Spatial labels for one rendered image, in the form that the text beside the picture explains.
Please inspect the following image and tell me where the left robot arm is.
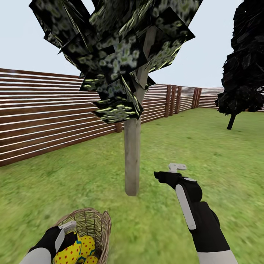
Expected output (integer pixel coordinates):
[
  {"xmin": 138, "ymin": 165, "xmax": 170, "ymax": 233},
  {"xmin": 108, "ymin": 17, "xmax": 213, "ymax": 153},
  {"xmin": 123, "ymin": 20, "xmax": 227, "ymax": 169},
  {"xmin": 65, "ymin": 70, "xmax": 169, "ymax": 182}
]
[{"xmin": 19, "ymin": 219, "xmax": 78, "ymax": 264}]

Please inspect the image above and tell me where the wicker basket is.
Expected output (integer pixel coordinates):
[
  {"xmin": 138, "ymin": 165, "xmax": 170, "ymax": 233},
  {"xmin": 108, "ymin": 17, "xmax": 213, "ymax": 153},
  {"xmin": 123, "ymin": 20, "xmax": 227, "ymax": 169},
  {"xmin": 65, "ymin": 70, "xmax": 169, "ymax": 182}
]
[{"xmin": 52, "ymin": 207, "xmax": 112, "ymax": 264}]

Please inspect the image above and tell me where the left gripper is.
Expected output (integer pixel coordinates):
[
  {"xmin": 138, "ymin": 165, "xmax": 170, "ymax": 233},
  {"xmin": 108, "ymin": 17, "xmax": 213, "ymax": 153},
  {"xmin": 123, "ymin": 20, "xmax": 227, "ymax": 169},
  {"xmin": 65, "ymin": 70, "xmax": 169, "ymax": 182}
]
[{"xmin": 58, "ymin": 230, "xmax": 78, "ymax": 252}]

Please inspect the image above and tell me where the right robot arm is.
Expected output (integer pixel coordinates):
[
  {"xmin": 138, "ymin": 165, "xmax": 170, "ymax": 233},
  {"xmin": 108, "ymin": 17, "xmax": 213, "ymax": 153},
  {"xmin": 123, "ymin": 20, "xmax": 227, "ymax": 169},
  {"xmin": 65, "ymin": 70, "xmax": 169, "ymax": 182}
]
[{"xmin": 154, "ymin": 163, "xmax": 238, "ymax": 264}]

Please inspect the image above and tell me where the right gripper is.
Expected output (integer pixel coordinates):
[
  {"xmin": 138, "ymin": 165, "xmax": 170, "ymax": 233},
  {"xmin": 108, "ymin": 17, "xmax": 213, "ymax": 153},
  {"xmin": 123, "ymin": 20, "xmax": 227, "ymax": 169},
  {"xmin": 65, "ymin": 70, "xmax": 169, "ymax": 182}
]
[{"xmin": 154, "ymin": 171, "xmax": 182, "ymax": 187}]

